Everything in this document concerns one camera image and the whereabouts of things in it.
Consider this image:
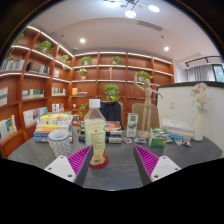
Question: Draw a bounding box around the ceiling air vent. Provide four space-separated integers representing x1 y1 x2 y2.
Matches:
137 20 163 32

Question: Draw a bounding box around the black track light rail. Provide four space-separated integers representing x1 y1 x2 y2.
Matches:
185 55 223 70

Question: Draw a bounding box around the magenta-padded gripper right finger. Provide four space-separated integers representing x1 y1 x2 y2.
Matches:
133 144 183 187

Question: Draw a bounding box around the tall green white carton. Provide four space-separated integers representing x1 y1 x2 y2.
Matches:
125 112 139 138

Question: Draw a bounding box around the branched ceiling lamp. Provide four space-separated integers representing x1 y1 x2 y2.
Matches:
103 0 161 19

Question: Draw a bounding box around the white ceramic vase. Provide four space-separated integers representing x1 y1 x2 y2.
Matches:
193 107 209 142

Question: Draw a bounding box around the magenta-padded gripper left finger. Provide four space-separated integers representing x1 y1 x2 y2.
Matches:
43 144 95 187

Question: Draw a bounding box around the small green white box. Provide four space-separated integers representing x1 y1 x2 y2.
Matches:
148 127 169 148

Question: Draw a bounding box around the wooden artist mannequin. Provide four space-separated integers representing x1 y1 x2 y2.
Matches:
133 71 164 140

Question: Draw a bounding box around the grey curtain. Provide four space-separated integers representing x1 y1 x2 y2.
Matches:
186 64 216 83

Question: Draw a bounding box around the dark office chair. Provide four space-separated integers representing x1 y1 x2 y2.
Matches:
99 100 125 129

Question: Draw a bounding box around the clear bottle with yellow drink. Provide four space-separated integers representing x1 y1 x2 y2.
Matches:
83 98 108 167

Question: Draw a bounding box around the window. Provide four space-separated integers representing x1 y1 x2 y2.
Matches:
212 63 224 83

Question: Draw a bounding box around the colourful book stack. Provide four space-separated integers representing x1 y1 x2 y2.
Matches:
33 113 74 144

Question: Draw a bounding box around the tan chair back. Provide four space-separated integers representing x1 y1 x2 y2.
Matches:
131 102 161 129

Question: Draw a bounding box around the brown lit shelf unit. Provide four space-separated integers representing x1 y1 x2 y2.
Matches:
0 25 175 159

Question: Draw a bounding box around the white partition with dark top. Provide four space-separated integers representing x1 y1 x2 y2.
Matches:
156 80 224 158

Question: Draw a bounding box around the white patterned mug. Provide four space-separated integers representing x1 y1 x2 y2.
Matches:
47 129 73 158

